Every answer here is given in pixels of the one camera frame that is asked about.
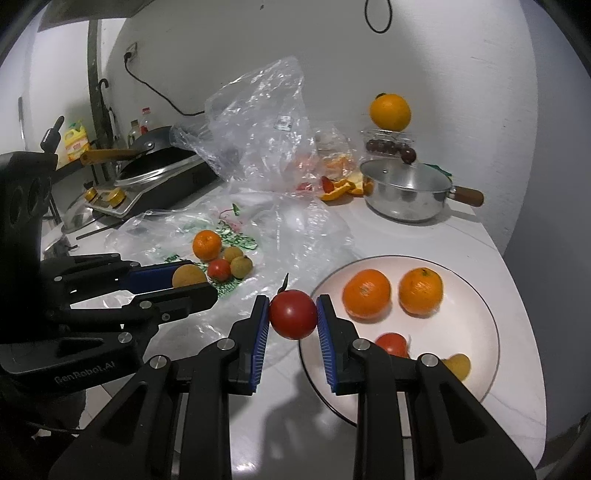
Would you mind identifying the red sauce bottle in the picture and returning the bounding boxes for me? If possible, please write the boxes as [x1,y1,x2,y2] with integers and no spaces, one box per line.
[140,107,153,135]

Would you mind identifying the stove black power cable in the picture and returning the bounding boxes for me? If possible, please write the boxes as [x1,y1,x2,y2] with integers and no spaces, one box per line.
[123,55,205,117]

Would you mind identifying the printed flat plastic bag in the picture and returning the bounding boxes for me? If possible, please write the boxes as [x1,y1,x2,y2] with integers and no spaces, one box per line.
[103,191,357,365]

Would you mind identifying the mandarin orange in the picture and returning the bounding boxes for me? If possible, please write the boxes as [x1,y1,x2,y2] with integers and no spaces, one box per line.
[398,267,444,317]
[192,230,222,262]
[342,269,392,320]

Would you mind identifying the white wall socket left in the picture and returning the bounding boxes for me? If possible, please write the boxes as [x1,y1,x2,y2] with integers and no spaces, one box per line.
[123,42,138,62]

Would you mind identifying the glass pot lid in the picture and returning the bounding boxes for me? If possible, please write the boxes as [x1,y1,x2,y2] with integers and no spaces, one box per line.
[61,194,103,234]

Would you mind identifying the red cherry tomato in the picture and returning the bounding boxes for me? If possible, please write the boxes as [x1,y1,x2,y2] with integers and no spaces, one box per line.
[207,258,232,283]
[376,332,410,359]
[269,275,318,340]

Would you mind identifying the yellow oil bottle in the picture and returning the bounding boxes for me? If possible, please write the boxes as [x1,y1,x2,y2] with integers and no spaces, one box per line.
[63,121,90,162]

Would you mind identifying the orange peel scraps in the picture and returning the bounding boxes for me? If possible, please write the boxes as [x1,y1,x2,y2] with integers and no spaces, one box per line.
[320,176,374,202]

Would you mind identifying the steel range hood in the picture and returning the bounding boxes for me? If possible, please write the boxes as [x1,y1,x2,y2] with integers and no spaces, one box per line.
[38,0,153,31]

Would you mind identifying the white plate black rim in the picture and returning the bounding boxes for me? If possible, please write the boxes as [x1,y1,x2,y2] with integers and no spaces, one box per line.
[312,255,500,401]

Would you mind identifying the yellow-green small fruit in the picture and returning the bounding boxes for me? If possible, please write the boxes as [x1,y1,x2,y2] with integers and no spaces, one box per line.
[443,353,472,381]
[171,263,207,288]
[222,246,245,263]
[230,256,253,280]

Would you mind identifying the large orange on container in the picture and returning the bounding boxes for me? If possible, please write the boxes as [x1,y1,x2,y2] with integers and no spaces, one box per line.
[369,93,412,132]

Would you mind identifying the hood power cable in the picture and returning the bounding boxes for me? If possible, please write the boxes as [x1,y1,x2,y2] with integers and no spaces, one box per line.
[363,0,394,35]

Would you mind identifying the black umbrella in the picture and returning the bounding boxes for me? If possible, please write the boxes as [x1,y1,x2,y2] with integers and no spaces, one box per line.
[98,78,117,148]

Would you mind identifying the steel saucepan with lid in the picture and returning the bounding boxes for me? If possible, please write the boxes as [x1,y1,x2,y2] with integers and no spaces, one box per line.
[360,157,485,223]

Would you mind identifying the green yellow sponge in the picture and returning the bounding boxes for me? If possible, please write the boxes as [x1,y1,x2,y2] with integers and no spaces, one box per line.
[424,163,453,179]

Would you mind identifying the clear container of dark fruits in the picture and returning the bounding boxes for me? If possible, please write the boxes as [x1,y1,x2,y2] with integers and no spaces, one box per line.
[361,128,415,157]

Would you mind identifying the grey refrigerator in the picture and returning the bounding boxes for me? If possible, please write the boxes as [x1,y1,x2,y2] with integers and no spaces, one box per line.
[504,1,590,438]

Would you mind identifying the dark oil bottle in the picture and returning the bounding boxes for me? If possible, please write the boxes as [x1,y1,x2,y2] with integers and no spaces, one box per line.
[127,119,141,147]

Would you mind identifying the black wok wooden handle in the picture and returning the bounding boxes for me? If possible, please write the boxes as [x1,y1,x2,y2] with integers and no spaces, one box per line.
[79,125,195,181]

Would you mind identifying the steel gas stove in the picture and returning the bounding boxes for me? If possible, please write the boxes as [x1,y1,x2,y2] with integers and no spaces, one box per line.
[84,147,218,219]

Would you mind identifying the crumpled clear plastic bag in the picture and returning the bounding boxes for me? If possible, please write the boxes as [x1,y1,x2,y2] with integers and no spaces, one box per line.
[170,56,359,193]

